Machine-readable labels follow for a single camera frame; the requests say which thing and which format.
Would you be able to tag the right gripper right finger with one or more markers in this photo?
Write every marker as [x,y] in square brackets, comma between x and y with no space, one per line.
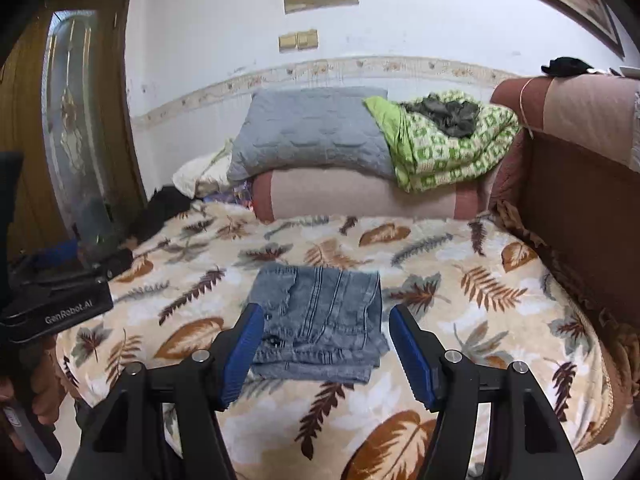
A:
[525,438]

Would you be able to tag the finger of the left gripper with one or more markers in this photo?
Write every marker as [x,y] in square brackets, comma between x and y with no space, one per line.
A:
[110,267]

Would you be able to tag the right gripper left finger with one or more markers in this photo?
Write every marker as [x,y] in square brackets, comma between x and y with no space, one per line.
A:
[161,423]

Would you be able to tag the blue denim jeans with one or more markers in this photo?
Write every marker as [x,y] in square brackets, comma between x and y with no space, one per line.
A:
[321,324]

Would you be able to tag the person's left hand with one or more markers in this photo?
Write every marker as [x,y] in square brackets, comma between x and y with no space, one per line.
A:
[47,389]

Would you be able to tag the black cloth on sofa edge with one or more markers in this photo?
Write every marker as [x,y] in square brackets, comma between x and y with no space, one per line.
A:
[164,204]

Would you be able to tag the cream white pillow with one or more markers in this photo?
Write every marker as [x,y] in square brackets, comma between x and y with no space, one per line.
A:
[203,176]

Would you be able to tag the wooden door with glass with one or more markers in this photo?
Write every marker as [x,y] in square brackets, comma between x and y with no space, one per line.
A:
[64,107]

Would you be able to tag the leaf-patterned cream blanket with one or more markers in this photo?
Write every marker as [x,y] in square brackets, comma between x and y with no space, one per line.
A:
[481,290]

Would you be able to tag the pink sofa armrest cushion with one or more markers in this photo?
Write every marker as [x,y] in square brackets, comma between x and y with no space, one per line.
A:
[304,192]

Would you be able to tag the brown sofa backrest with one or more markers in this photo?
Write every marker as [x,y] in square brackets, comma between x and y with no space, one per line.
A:
[569,187]

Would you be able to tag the grey quilted pillow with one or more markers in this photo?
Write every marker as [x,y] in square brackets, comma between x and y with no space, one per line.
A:
[310,128]

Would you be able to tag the green patterned quilt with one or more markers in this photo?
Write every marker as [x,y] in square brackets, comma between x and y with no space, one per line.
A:
[423,158]

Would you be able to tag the dark green garment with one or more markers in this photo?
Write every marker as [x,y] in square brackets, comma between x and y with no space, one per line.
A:
[453,118]

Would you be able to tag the black item on backrest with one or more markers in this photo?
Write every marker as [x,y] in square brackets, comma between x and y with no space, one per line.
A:
[566,67]

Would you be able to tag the beige wall switches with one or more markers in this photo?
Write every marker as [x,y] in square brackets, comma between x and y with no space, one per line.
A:
[306,40]

